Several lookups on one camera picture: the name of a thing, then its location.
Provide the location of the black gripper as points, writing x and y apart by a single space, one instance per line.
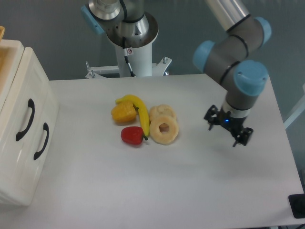
234 125

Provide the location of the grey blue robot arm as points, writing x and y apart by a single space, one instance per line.
226 63

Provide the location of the white drawer cabinet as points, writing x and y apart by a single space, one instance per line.
10 56

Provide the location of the beige bread roll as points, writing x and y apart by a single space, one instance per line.
162 109

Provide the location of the red bell pepper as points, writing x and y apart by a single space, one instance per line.
133 135

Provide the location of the yellow banana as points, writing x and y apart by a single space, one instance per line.
142 111

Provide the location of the black device at corner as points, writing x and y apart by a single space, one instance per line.
297 204

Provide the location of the yellow bell pepper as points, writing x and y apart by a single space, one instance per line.
124 112

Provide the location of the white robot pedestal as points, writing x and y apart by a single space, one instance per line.
133 45

